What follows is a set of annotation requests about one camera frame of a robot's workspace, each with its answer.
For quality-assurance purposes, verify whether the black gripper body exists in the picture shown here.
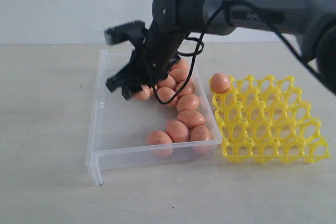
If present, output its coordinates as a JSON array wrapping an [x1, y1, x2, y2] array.
[[125, 22, 190, 88]]

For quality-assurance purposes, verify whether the brown egg second row middle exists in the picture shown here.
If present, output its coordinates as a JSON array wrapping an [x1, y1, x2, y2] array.
[[158, 74, 177, 90]]

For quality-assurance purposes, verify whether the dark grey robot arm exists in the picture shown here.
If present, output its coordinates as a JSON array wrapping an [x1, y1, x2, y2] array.
[[104, 0, 335, 99]]

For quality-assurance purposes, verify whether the brown egg third row right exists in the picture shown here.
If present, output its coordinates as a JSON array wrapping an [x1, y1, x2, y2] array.
[[175, 80, 195, 98]]

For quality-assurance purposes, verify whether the brown egg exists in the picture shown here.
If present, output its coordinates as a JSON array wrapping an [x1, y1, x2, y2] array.
[[176, 94, 200, 113], [210, 72, 231, 93], [177, 110, 205, 129], [165, 120, 190, 143], [170, 59, 190, 71], [189, 125, 212, 154], [157, 87, 179, 108], [147, 130, 173, 157]]

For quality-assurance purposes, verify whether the brown egg second row left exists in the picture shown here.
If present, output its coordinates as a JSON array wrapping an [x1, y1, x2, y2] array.
[[133, 85, 151, 101]]

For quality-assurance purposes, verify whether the clear plastic tray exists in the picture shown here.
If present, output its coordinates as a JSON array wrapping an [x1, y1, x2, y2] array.
[[86, 49, 222, 186]]

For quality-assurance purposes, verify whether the brown egg second row right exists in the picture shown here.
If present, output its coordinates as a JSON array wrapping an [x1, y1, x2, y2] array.
[[170, 68, 189, 84]]

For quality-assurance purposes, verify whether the black camera cable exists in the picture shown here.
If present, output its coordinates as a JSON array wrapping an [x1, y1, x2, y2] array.
[[141, 0, 326, 105]]

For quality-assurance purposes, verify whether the yellow plastic egg tray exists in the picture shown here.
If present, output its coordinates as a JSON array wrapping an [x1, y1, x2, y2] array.
[[211, 75, 330, 163]]

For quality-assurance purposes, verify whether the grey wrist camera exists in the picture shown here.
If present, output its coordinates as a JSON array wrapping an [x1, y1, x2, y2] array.
[[104, 20, 146, 46]]

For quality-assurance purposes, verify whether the brown egg second row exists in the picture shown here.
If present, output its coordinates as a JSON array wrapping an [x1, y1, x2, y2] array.
[[170, 68, 189, 84], [133, 85, 151, 101], [158, 74, 177, 90]]

